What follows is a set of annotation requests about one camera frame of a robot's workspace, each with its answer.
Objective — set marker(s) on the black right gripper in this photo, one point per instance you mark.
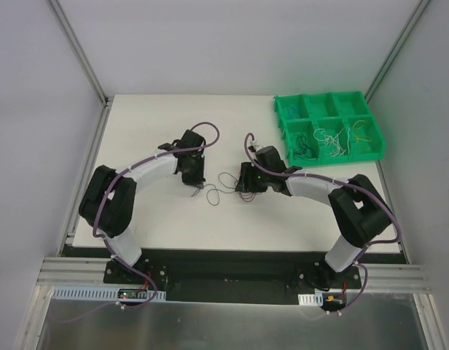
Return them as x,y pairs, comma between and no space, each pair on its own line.
246,181

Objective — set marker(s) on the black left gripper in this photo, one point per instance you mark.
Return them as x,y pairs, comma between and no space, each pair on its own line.
194,175

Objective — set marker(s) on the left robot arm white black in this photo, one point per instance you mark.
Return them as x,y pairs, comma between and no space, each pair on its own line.
108,202

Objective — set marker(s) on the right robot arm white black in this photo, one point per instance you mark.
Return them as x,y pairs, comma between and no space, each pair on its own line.
360,212

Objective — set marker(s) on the green compartment bin tray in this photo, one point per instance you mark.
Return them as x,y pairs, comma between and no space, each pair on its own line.
327,129

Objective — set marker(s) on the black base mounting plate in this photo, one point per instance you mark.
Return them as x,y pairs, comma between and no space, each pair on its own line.
207,276

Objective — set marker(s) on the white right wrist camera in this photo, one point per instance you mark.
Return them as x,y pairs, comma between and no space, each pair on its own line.
254,146

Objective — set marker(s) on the right white cable duct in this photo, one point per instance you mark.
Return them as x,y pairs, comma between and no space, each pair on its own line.
315,299

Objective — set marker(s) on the white cable duct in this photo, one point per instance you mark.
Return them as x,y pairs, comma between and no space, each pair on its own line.
107,294
315,299

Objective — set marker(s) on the aluminium frame post left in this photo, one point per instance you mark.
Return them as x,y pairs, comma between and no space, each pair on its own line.
78,51

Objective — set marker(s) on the aluminium frame post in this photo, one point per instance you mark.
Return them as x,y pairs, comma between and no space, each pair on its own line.
78,51
413,20

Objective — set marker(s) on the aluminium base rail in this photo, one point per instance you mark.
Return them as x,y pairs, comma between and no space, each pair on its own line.
377,278

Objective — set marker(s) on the left white cable duct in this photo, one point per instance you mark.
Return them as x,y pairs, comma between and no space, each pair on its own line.
107,294

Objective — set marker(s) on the aluminium frame post right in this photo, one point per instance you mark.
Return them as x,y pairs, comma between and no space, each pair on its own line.
413,20

